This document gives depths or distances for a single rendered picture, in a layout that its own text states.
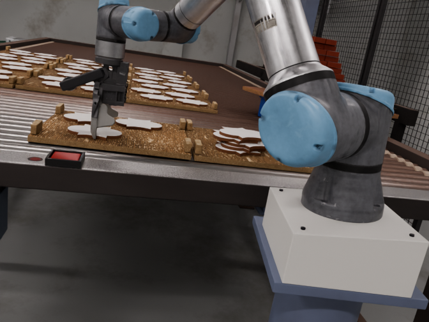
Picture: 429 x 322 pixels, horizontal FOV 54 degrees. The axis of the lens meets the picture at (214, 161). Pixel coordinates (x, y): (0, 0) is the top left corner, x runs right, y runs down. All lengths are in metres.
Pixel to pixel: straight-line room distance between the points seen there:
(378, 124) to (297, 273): 0.28
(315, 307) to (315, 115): 0.38
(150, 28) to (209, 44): 5.82
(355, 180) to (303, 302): 0.25
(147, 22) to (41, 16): 6.24
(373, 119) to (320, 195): 0.16
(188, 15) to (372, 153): 0.55
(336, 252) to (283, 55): 0.32
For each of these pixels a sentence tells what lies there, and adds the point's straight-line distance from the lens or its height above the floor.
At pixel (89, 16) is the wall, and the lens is 7.04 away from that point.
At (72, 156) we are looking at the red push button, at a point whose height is 0.93.
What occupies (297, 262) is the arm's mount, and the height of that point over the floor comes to 0.91.
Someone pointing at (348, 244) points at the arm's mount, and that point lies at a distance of 0.72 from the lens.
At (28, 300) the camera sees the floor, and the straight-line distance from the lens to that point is 2.14.
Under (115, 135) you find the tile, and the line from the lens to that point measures 1.17.
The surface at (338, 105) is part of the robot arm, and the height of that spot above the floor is 1.17.
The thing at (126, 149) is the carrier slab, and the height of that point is 0.93.
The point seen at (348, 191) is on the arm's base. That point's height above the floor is 1.02.
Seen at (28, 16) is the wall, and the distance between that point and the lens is 7.30.
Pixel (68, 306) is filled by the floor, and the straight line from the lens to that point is 2.09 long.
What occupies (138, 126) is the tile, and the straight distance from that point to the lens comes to 1.30.
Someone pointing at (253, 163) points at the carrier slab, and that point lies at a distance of 1.14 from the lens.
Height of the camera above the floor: 1.24
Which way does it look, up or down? 16 degrees down
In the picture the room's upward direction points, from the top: 9 degrees clockwise
